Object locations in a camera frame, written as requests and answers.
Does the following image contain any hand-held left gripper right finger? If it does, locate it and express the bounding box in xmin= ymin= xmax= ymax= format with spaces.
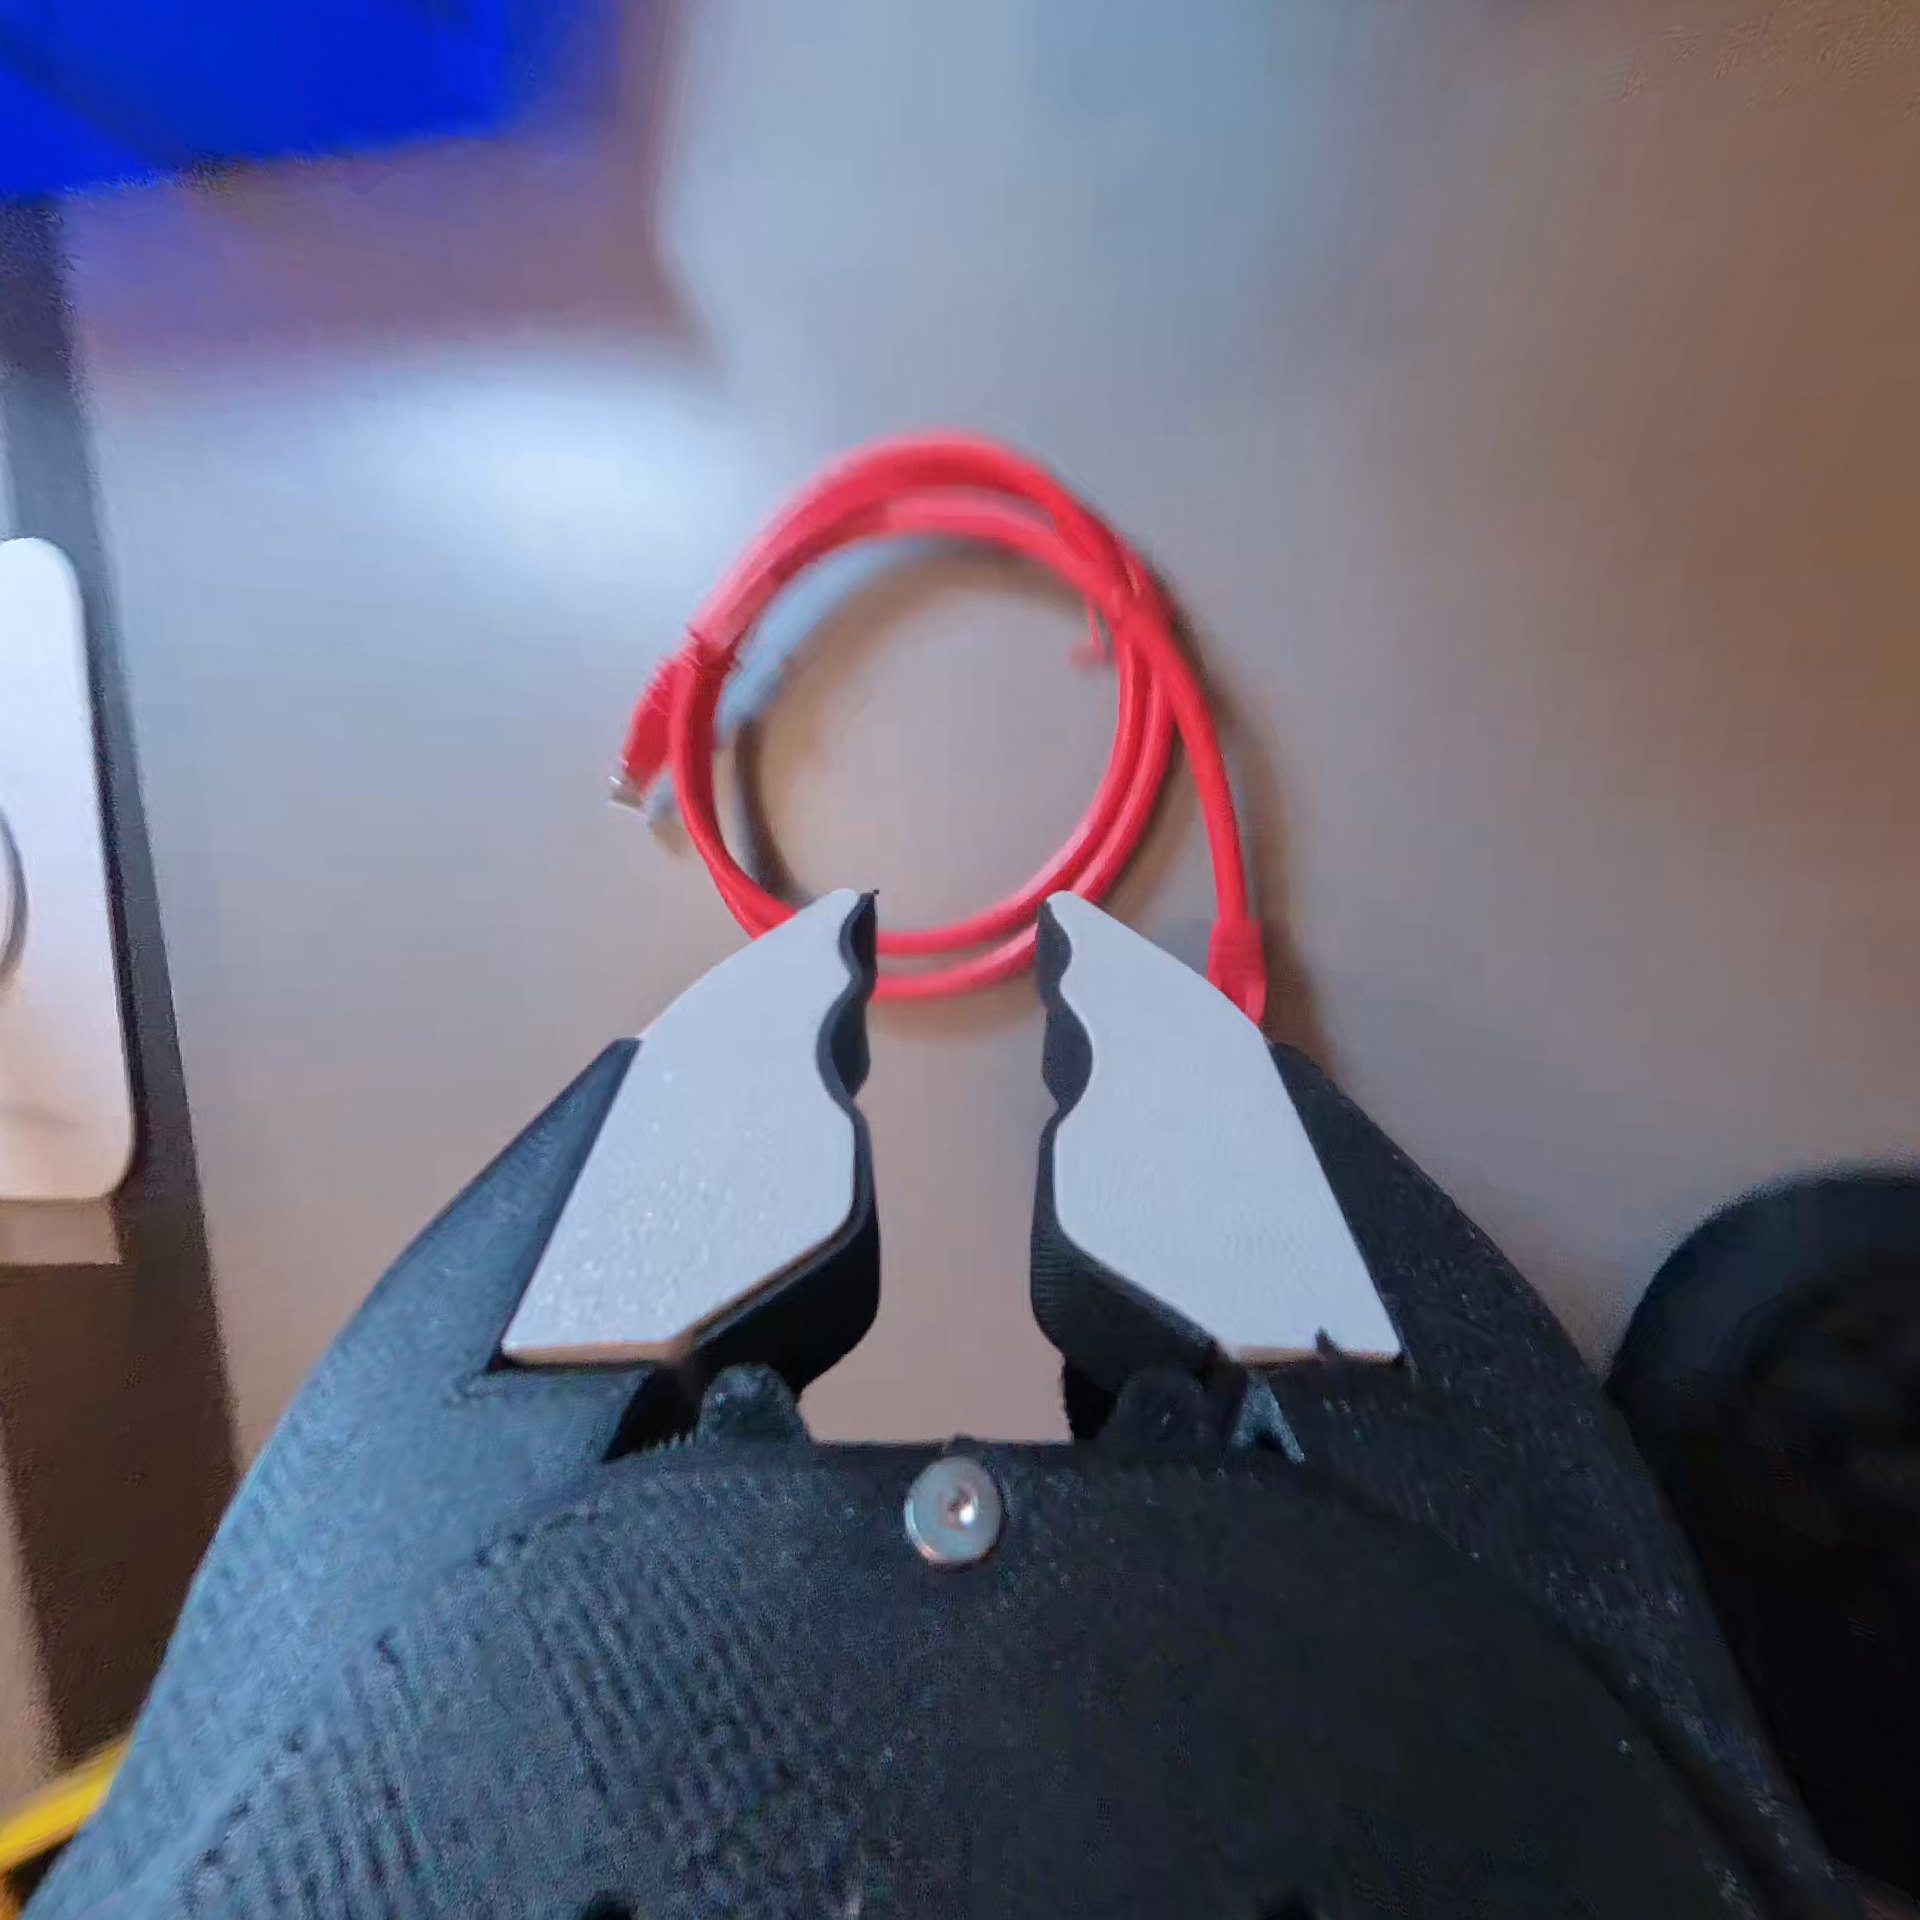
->
xmin=1031 ymin=892 xmax=1403 ymax=1367

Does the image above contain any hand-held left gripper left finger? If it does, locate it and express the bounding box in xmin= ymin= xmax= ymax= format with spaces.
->
xmin=497 ymin=886 xmax=885 ymax=1368

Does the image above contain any red ethernet cable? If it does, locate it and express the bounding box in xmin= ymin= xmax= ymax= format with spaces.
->
xmin=607 ymin=431 xmax=1273 ymax=1038

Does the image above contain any yellow plastic bin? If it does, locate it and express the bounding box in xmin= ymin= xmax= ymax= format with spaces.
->
xmin=0 ymin=1736 xmax=134 ymax=1876

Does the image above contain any blue plastic bin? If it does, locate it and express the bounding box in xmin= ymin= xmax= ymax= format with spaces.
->
xmin=0 ymin=0 xmax=601 ymax=202

